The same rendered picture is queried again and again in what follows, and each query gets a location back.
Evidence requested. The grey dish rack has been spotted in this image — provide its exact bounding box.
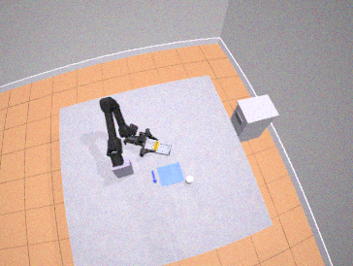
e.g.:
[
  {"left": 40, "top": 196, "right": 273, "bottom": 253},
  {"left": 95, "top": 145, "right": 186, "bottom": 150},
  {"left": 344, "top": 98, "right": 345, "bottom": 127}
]
[{"left": 151, "top": 141, "right": 172, "bottom": 156}]

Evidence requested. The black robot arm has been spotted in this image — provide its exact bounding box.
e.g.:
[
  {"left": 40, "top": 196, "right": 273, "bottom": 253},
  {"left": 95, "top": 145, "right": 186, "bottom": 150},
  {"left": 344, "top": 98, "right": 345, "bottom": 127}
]
[{"left": 99, "top": 97, "right": 145, "bottom": 167}]

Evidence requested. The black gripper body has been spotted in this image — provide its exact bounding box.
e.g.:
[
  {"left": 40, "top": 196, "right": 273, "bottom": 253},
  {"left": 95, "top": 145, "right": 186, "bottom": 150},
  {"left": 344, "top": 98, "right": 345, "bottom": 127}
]
[{"left": 134, "top": 128, "right": 149, "bottom": 157}]

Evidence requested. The light blue flat mat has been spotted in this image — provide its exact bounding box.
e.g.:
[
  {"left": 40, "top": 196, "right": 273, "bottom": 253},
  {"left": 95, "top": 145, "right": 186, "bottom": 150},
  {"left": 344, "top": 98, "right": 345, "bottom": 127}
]
[{"left": 157, "top": 163, "right": 184, "bottom": 186}]

